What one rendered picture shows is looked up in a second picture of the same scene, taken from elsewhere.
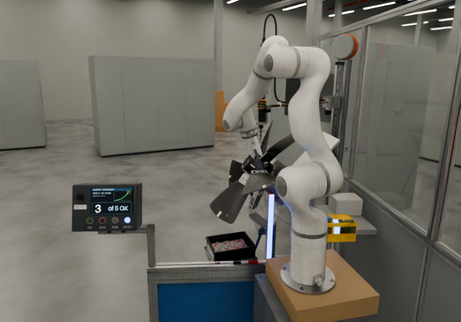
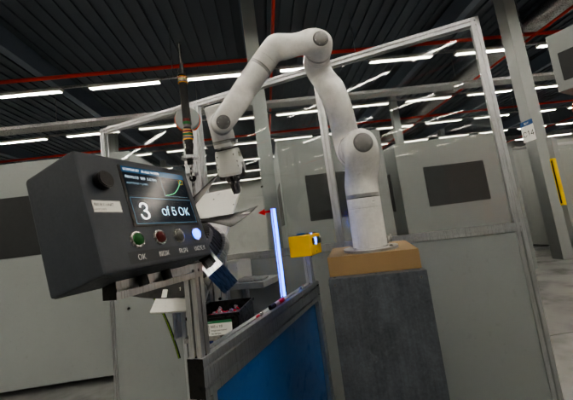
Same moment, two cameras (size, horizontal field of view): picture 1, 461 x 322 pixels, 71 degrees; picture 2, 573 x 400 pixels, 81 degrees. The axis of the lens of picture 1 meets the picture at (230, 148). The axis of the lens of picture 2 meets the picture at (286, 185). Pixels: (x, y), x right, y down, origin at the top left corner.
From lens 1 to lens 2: 1.36 m
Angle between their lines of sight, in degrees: 69
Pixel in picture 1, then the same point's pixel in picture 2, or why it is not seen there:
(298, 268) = (378, 231)
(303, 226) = (373, 184)
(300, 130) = (346, 101)
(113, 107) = not seen: outside the picture
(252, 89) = (254, 83)
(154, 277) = (212, 375)
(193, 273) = (249, 340)
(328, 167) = not seen: hidden behind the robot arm
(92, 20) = not seen: outside the picture
